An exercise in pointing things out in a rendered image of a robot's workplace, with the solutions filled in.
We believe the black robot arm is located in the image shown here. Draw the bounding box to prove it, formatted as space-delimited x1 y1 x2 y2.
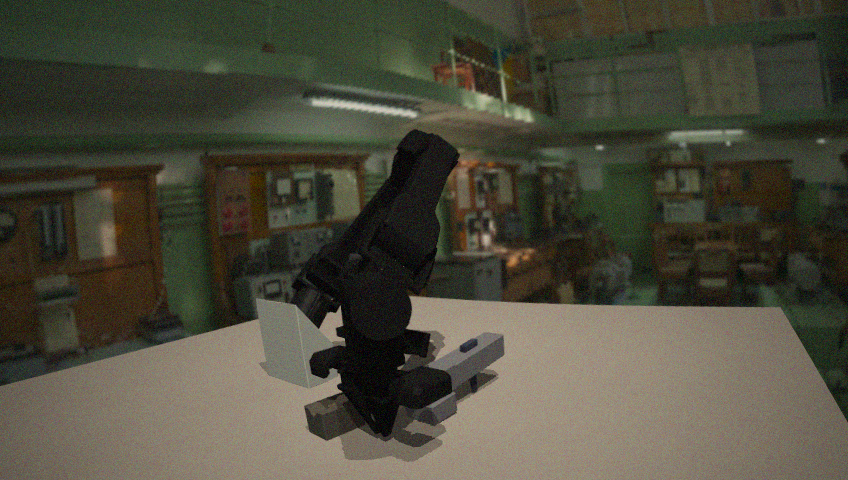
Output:
289 129 460 358

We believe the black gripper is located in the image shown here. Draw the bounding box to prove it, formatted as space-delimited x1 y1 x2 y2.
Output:
309 319 452 437

